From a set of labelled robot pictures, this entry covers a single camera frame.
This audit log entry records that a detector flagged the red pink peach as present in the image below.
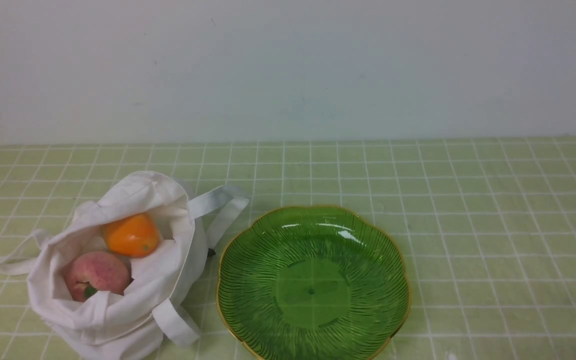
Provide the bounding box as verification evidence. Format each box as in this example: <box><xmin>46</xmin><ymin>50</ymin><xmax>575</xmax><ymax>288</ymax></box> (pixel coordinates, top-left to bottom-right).
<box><xmin>64</xmin><ymin>251</ymin><xmax>131</xmax><ymax>303</ymax></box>

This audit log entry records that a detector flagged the orange persimmon fruit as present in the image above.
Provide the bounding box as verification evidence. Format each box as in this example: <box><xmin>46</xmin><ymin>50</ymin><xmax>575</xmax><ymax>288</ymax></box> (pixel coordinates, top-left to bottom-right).
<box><xmin>102</xmin><ymin>212</ymin><xmax>162</xmax><ymax>258</ymax></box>

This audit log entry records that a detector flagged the green glass plate gold rim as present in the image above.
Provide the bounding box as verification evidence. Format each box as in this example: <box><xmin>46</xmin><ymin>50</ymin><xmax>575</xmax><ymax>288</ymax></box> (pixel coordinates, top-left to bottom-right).
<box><xmin>215</xmin><ymin>206</ymin><xmax>413</xmax><ymax>360</ymax></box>

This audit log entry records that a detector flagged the white cloth tote bag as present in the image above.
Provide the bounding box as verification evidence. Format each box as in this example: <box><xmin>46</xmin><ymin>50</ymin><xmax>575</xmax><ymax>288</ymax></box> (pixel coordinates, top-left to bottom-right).
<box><xmin>0</xmin><ymin>171</ymin><xmax>250</xmax><ymax>360</ymax></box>

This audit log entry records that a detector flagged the green checkered tablecloth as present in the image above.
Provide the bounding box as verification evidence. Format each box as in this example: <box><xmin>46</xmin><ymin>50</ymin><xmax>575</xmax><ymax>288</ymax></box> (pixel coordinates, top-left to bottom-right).
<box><xmin>0</xmin><ymin>137</ymin><xmax>576</xmax><ymax>360</ymax></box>

